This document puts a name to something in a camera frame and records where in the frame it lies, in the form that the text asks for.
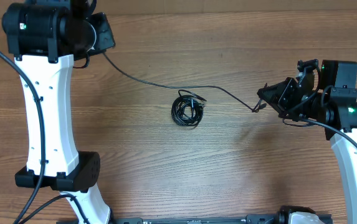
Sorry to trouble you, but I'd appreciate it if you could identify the black usb cable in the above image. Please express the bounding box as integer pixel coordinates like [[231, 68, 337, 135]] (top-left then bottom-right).
[[102, 52, 268, 113]]

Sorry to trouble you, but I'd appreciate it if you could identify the black cable bundle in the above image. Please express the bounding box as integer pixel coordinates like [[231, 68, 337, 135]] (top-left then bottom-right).
[[171, 89, 207, 128]]

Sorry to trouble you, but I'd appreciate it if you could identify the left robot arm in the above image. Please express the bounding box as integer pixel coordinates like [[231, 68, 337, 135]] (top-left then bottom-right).
[[2, 1, 115, 223]]

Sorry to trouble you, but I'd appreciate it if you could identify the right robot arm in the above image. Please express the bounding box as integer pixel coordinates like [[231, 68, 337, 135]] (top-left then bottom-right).
[[257, 59, 357, 223]]

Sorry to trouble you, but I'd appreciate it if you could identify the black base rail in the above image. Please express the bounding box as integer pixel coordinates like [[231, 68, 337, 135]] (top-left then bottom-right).
[[56, 205, 333, 224]]

